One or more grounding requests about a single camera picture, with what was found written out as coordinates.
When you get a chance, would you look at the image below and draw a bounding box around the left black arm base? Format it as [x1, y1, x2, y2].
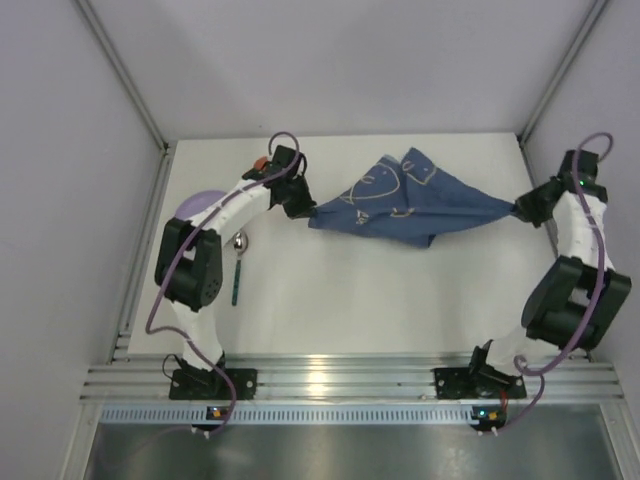
[162, 354, 258, 401]

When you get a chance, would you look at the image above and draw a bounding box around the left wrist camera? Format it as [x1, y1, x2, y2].
[271, 145, 300, 175]

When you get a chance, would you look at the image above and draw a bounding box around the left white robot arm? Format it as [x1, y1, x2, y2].
[145, 174, 316, 371]

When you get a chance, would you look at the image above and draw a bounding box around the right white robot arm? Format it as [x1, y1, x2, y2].
[473, 180, 632, 381]

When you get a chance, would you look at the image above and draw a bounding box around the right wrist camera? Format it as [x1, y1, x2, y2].
[562, 150, 600, 183]

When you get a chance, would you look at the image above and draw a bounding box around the blue fish-print cloth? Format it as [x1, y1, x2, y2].
[308, 147, 514, 248]

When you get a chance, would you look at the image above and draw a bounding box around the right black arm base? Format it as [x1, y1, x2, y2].
[433, 341, 527, 400]

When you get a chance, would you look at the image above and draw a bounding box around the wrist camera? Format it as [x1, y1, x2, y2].
[271, 145, 300, 175]
[562, 150, 600, 183]

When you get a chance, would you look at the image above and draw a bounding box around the purple plastic plate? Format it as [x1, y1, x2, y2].
[175, 190, 226, 220]

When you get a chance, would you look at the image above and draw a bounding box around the perforated cable duct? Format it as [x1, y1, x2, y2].
[100, 404, 503, 426]

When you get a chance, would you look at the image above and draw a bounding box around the spoon with green handle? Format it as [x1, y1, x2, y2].
[231, 230, 249, 306]

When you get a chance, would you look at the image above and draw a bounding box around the aluminium frame rail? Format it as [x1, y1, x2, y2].
[80, 354, 624, 403]

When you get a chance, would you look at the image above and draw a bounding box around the orange plastic cup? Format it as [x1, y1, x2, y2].
[253, 156, 269, 171]

